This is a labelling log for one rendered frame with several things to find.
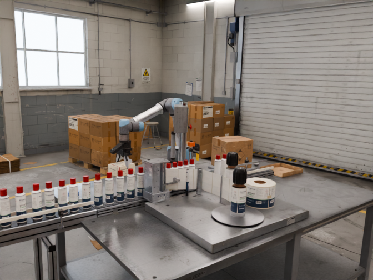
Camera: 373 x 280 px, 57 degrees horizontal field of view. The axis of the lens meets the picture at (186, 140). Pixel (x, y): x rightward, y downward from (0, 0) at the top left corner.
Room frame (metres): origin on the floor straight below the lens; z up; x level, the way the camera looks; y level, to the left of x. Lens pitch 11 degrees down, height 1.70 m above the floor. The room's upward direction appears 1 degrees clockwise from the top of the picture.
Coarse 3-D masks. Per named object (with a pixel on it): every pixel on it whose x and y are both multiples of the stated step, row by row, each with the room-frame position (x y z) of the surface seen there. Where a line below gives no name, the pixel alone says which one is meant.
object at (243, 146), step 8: (232, 136) 3.29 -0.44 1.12; (240, 136) 3.30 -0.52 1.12; (216, 144) 3.14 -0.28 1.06; (224, 144) 3.03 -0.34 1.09; (232, 144) 3.04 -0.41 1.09; (240, 144) 3.08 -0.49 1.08; (248, 144) 3.12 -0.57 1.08; (216, 152) 3.14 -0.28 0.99; (224, 152) 3.02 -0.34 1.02; (240, 152) 3.08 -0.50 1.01; (248, 152) 3.12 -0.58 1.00; (240, 160) 3.08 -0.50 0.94
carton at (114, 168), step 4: (108, 164) 2.49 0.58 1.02; (112, 164) 2.48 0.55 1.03; (116, 164) 2.49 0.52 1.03; (120, 164) 2.49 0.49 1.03; (124, 164) 2.49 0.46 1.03; (132, 164) 2.51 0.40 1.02; (108, 168) 2.49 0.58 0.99; (112, 168) 2.46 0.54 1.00; (116, 168) 2.42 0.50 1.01; (120, 168) 2.43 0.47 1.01; (124, 168) 2.46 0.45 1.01; (128, 168) 2.48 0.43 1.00; (112, 172) 2.46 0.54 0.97; (116, 172) 2.42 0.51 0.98; (124, 172) 2.46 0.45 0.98; (116, 176) 2.42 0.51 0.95
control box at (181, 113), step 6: (174, 108) 2.43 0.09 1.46; (180, 108) 2.43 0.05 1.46; (186, 108) 2.43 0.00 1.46; (174, 114) 2.43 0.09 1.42; (180, 114) 2.43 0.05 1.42; (186, 114) 2.43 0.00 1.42; (174, 120) 2.43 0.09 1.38; (180, 120) 2.43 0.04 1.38; (186, 120) 2.43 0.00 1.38; (174, 126) 2.43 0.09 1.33; (180, 126) 2.43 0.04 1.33; (186, 126) 2.43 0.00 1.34; (174, 132) 2.43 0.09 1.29; (180, 132) 2.43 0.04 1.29; (186, 132) 2.43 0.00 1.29
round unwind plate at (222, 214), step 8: (216, 208) 2.01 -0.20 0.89; (224, 208) 2.01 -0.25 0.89; (248, 208) 2.02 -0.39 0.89; (216, 216) 1.89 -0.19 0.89; (224, 216) 1.89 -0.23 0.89; (232, 216) 1.90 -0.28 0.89; (248, 216) 1.90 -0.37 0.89; (256, 216) 1.91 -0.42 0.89; (232, 224) 1.78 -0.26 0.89; (240, 224) 1.79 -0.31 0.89; (248, 224) 1.79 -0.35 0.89
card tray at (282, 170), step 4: (272, 164) 3.22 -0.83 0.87; (276, 164) 3.26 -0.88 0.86; (280, 164) 3.30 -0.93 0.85; (284, 164) 3.26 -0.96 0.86; (288, 164) 3.22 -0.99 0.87; (260, 168) 3.12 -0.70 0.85; (276, 168) 3.20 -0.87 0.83; (280, 168) 3.20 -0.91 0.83; (284, 168) 3.21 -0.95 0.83; (288, 168) 3.21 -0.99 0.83; (292, 168) 3.19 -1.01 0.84; (296, 168) 3.15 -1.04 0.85; (300, 168) 3.11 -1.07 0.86; (276, 172) 3.06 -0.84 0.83; (280, 172) 3.07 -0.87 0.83; (284, 172) 3.07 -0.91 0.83; (288, 172) 2.96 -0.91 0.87; (292, 172) 3.00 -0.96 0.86; (296, 172) 3.04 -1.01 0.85; (300, 172) 3.07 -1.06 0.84; (280, 176) 2.94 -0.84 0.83; (284, 176) 2.93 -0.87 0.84
